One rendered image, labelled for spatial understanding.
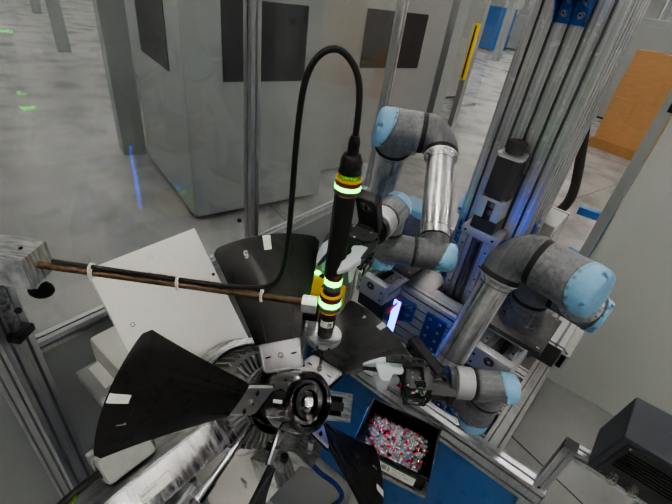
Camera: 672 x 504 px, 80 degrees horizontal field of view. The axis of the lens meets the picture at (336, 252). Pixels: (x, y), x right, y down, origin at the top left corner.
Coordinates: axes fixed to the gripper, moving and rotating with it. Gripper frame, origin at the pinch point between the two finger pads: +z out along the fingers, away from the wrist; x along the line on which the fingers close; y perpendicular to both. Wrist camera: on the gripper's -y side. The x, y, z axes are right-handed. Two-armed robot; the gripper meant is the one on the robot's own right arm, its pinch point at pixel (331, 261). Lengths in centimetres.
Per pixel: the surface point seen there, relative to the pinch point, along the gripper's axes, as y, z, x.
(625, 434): 28, -21, -62
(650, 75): 18, -804, -145
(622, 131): 108, -799, -146
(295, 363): 26.1, 3.5, 3.3
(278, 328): 20.6, 1.8, 9.1
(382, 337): 33.1, -21.6, -7.7
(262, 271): 11.6, -2.5, 16.8
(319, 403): 29.6, 6.6, -4.9
